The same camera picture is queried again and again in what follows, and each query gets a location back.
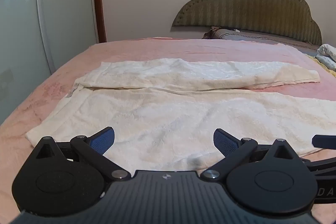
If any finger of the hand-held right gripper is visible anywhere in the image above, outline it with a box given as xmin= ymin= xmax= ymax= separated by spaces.
xmin=312 ymin=135 xmax=336 ymax=148

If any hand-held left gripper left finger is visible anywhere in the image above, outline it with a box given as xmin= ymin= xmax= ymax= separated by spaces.
xmin=34 ymin=126 xmax=132 ymax=182

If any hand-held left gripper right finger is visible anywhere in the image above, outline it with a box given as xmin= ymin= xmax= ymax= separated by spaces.
xmin=201 ymin=128 xmax=302 ymax=182

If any cream white towel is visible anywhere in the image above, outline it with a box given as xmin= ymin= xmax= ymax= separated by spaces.
xmin=25 ymin=58 xmax=336 ymax=172

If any yellow patterned blanket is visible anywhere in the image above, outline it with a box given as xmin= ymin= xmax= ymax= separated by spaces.
xmin=304 ymin=53 xmax=336 ymax=73

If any white printed folded quilt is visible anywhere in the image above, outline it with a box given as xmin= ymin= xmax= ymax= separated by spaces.
xmin=316 ymin=43 xmax=336 ymax=65

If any pink bed blanket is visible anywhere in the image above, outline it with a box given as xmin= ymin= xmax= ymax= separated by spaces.
xmin=0 ymin=38 xmax=336 ymax=224

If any grey striped pillow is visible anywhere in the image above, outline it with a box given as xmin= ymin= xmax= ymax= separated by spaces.
xmin=202 ymin=26 xmax=322 ymax=51

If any floral frosted glass door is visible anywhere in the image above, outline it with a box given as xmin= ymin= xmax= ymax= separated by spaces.
xmin=0 ymin=0 xmax=100 ymax=125

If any green padded headboard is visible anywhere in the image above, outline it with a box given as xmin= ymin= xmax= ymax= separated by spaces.
xmin=171 ymin=0 xmax=323 ymax=46

